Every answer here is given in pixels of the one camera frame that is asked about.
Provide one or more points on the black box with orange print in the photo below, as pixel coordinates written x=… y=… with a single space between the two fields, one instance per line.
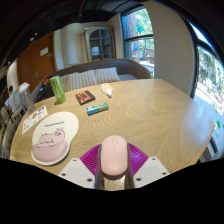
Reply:
x=85 y=97

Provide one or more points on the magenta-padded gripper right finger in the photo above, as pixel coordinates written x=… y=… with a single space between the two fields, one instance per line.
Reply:
x=151 y=170

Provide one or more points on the grey tufted chair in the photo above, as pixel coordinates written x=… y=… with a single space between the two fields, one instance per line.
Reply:
x=9 y=133

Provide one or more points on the pink computer mouse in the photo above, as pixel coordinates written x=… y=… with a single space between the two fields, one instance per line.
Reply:
x=114 y=155

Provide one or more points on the green drink can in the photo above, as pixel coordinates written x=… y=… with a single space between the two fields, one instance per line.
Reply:
x=58 y=89

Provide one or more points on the white cartoon mouse pad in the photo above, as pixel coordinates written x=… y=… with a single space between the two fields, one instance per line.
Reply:
x=55 y=138

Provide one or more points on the wooden door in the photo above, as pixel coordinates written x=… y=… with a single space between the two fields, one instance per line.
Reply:
x=35 y=65

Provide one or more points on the small teal pack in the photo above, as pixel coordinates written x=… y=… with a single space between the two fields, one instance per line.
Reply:
x=97 y=108

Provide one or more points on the black backpack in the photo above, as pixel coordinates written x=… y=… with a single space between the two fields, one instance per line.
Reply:
x=44 y=90

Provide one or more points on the arched glass cabinet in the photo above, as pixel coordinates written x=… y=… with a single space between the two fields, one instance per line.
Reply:
x=99 y=45

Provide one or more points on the white sticker sheet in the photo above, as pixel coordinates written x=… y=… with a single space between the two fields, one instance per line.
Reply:
x=34 y=119

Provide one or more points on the curved brown sofa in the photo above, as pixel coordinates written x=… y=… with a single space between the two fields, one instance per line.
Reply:
x=131 y=68

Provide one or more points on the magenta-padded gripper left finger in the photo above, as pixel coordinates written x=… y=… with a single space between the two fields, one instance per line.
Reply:
x=75 y=170

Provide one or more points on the striped cushion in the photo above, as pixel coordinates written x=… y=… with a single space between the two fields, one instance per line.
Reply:
x=107 y=75
x=68 y=83
x=86 y=79

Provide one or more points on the white door sign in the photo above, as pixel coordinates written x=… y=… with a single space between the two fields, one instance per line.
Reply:
x=44 y=51

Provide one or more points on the cream white tube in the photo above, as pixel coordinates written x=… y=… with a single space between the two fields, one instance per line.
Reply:
x=107 y=89

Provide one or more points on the large black-framed window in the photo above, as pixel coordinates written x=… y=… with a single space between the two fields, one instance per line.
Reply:
x=210 y=83

